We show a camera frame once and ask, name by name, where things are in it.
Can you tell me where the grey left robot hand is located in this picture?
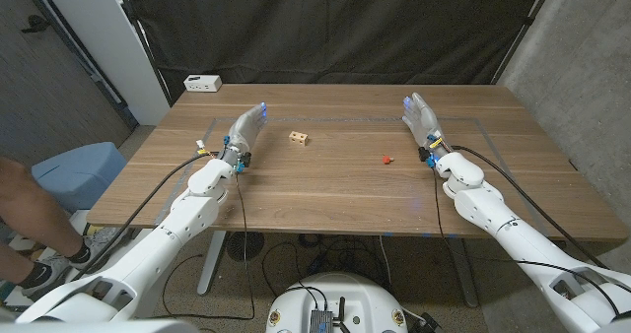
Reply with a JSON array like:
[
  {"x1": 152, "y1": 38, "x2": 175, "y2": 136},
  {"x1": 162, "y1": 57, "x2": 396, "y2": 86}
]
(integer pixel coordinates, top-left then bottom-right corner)
[{"x1": 221, "y1": 101, "x2": 270, "y2": 174}]

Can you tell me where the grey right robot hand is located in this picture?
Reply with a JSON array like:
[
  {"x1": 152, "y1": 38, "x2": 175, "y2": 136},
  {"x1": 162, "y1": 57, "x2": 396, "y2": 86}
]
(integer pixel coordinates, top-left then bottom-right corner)
[{"x1": 401, "y1": 92, "x2": 453, "y2": 169}]

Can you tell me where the white power strip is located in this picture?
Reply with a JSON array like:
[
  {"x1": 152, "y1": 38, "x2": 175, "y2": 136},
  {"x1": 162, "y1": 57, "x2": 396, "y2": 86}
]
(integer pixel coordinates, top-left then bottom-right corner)
[{"x1": 182, "y1": 74, "x2": 223, "y2": 94}]

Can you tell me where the black round floor fan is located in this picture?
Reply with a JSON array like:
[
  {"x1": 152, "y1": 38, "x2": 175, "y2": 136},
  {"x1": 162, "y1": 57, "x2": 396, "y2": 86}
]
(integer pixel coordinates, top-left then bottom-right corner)
[{"x1": 225, "y1": 231, "x2": 265, "y2": 263}]

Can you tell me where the black curtain backdrop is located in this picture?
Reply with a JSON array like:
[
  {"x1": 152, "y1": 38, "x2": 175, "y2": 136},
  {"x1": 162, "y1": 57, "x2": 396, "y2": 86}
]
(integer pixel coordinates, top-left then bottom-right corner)
[{"x1": 120, "y1": 0, "x2": 548, "y2": 102}]

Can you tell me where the black backdrop stand pole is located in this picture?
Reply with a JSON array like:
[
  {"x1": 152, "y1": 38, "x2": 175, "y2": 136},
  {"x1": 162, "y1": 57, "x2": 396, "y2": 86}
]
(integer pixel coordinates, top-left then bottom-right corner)
[
  {"x1": 490, "y1": 0, "x2": 561, "y2": 86},
  {"x1": 115, "y1": 0, "x2": 174, "y2": 107}
]

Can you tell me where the white table leg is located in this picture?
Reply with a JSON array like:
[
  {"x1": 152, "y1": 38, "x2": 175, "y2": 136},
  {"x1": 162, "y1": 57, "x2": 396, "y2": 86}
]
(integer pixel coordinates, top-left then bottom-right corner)
[{"x1": 196, "y1": 230, "x2": 228, "y2": 297}]

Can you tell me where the grey table leg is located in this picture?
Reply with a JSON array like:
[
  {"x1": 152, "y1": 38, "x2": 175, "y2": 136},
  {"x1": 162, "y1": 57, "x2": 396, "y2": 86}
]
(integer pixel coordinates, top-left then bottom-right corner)
[{"x1": 448, "y1": 237, "x2": 479, "y2": 308}]

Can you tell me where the white cabinet panel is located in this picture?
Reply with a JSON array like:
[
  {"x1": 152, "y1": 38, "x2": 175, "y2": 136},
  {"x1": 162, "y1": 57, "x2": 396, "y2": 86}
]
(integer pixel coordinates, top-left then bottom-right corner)
[{"x1": 36, "y1": 0, "x2": 172, "y2": 126}]

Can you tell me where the blue padded stool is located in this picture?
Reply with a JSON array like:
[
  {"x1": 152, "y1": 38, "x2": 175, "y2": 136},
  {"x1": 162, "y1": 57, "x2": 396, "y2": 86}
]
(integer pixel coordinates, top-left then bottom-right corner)
[{"x1": 31, "y1": 141, "x2": 128, "y2": 214}]

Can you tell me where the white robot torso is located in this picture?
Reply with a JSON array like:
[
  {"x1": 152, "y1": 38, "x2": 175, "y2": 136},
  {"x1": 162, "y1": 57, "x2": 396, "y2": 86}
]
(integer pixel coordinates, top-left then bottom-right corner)
[{"x1": 265, "y1": 272, "x2": 409, "y2": 333}]

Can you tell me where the grey electronics module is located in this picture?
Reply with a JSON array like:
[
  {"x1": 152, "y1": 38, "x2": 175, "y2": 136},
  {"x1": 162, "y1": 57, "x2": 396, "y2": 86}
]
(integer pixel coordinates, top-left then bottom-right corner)
[{"x1": 309, "y1": 308, "x2": 335, "y2": 333}]

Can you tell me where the person's bare leg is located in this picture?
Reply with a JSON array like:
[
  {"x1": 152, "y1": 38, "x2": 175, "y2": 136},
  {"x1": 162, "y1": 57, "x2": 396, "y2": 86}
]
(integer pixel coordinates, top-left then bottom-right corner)
[
  {"x1": 0, "y1": 156, "x2": 86, "y2": 263},
  {"x1": 0, "y1": 241, "x2": 32, "y2": 288}
]

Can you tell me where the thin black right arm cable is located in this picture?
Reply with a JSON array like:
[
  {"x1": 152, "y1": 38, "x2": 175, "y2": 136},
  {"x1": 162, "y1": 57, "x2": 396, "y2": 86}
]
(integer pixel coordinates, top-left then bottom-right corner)
[{"x1": 432, "y1": 167, "x2": 622, "y2": 317}]

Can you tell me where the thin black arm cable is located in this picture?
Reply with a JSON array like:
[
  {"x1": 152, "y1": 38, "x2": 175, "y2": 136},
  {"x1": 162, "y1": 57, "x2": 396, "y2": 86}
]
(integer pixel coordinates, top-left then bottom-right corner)
[
  {"x1": 432, "y1": 167, "x2": 622, "y2": 317},
  {"x1": 162, "y1": 172, "x2": 256, "y2": 321}
]

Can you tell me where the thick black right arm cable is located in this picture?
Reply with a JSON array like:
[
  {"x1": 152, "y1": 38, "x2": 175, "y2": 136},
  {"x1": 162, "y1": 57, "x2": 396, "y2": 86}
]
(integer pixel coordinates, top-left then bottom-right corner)
[{"x1": 451, "y1": 145, "x2": 610, "y2": 270}]

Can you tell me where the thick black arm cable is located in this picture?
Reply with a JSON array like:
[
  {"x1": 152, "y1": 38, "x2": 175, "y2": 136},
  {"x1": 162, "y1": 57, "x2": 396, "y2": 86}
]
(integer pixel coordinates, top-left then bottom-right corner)
[
  {"x1": 73, "y1": 153, "x2": 218, "y2": 280},
  {"x1": 451, "y1": 145, "x2": 610, "y2": 270}
]

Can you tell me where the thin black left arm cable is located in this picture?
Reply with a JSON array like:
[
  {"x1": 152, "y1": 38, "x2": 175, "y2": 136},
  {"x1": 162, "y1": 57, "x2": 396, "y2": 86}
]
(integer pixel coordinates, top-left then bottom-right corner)
[{"x1": 162, "y1": 172, "x2": 256, "y2": 321}]

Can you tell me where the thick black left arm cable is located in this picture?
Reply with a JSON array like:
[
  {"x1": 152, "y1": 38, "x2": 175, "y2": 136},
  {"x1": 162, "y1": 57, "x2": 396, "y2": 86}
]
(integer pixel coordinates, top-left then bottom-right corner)
[{"x1": 73, "y1": 153, "x2": 218, "y2": 280}]

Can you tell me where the white floor cable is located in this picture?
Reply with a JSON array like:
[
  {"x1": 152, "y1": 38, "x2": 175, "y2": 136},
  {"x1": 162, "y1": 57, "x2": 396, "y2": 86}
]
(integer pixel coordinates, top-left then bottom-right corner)
[{"x1": 378, "y1": 234, "x2": 393, "y2": 290}]

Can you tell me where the black floor cable tangle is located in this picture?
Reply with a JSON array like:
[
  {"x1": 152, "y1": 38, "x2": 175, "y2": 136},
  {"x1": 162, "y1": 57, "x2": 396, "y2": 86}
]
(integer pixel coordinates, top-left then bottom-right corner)
[{"x1": 260, "y1": 233, "x2": 395, "y2": 300}]

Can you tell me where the black door handle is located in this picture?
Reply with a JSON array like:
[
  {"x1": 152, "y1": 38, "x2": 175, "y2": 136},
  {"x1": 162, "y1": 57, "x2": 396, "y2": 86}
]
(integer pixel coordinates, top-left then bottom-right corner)
[{"x1": 20, "y1": 14, "x2": 50, "y2": 33}]

